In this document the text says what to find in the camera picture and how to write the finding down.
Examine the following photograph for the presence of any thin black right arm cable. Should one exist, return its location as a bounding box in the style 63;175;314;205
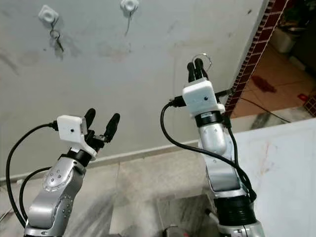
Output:
223;116;257;198

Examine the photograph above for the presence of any short black left arm cable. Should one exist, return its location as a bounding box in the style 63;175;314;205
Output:
18;166;54;223

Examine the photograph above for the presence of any thick black right camera cable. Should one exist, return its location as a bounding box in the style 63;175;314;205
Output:
159;97;258;202

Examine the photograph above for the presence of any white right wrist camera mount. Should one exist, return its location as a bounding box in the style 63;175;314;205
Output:
182;79;226;119

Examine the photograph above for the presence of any silver key on black ring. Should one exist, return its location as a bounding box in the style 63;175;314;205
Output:
49;29;65;53

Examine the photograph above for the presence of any grey metal pipe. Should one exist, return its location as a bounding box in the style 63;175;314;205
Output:
204;208;220;223

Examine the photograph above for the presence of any white marble ledge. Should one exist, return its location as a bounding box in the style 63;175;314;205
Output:
200;118;316;237

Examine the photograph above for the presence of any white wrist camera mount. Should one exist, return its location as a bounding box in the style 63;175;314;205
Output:
57;115;98;159
182;79;226;119

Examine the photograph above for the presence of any red patterned tile border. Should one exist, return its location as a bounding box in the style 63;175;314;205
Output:
223;0;289;119

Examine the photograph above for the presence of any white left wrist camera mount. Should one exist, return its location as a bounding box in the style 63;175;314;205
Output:
57;115;98;159

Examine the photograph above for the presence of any long black left camera cable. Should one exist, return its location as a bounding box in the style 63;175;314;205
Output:
5;122;60;228

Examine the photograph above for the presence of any robot right leg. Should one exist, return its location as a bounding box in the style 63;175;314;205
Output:
160;226;186;237

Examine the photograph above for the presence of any silver key ring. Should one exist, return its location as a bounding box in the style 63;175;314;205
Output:
192;53;212;70

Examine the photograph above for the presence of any white plant pot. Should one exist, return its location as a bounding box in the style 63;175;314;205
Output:
276;25;299;54

